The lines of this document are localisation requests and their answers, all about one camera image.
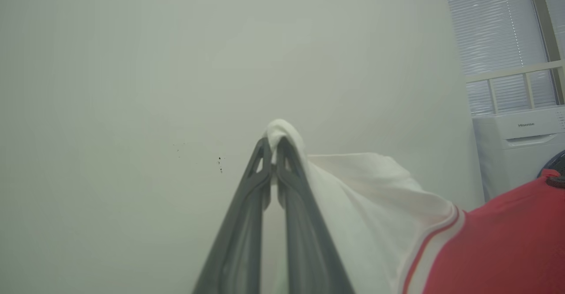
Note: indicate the black round washing machine door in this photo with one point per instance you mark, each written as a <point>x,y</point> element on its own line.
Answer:
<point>559,163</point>

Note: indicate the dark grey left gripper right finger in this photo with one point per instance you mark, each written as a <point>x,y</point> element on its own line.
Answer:
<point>309,250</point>

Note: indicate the red and white garment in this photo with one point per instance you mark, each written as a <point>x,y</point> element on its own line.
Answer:
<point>375,205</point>

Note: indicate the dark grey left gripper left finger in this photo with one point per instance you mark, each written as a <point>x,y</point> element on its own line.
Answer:
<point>242,241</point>

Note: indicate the white Hisense washing machine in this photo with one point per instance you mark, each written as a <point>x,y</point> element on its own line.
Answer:
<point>512,161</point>

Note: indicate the beige window frame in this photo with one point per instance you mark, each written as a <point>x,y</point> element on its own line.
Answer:
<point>507,72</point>

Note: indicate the white window blinds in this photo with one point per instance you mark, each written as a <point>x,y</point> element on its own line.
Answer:
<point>485,20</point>

